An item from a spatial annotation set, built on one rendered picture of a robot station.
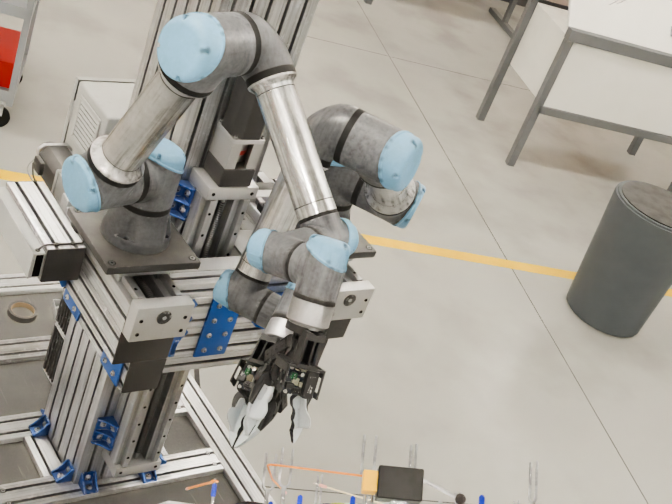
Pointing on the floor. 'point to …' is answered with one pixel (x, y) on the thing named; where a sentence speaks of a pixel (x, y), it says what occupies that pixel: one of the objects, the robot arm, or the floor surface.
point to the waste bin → (626, 261)
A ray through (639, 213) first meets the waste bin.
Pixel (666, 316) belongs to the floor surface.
